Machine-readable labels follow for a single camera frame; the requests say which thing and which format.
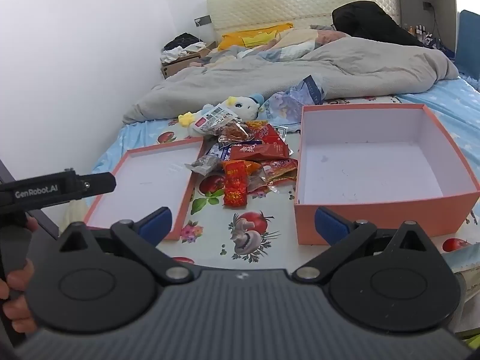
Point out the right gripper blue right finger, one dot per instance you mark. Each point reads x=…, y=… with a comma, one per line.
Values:
x=345, y=239

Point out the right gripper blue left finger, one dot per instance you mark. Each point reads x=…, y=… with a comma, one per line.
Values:
x=140, y=240

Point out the grey clear snack packet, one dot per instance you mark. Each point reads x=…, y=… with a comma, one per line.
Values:
x=204, y=165

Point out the red gold candy packet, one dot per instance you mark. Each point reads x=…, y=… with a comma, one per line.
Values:
x=237, y=173

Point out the dark red sachet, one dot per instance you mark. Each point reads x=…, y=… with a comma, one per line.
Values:
x=259, y=152

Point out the white shrimp snack bag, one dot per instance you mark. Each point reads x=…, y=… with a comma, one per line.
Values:
x=220, y=122

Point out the red label spicy strip pack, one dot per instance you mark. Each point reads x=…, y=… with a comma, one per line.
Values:
x=272, y=173

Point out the blue white noodle snack bag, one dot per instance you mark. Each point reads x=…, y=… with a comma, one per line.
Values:
x=221, y=151

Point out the red yellow tofu snack pack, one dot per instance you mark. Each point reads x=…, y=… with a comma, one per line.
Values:
x=262, y=133

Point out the person's left hand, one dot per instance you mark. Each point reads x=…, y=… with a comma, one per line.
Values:
x=15, y=307

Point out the pink box lid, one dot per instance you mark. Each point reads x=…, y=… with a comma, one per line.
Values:
x=148, y=178

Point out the pink storage box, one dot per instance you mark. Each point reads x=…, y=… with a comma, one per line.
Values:
x=386, y=163

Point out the blue floral tissue pack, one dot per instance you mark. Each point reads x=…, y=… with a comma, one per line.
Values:
x=285, y=108

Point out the white blue plush toy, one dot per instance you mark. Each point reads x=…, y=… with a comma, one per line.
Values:
x=247, y=108

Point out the grey duvet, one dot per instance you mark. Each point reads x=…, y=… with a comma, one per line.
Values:
x=347, y=68

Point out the cardboard box with clothes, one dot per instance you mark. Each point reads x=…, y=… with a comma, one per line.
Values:
x=181, y=51

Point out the patchwork blanket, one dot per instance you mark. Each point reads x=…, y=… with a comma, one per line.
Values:
x=286, y=46

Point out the yellow pillow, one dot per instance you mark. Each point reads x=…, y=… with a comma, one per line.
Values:
x=252, y=37

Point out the blue chair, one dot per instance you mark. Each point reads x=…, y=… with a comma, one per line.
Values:
x=467, y=47

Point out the cream quilted headboard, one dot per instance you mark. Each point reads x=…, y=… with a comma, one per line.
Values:
x=229, y=16

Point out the grey wardrobe shelf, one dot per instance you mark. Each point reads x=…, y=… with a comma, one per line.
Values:
x=438, y=16

